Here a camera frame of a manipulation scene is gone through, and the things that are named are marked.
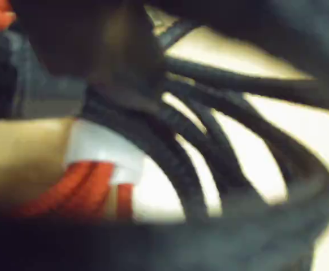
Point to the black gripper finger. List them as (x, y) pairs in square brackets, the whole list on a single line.
[(77, 36), (280, 25)]

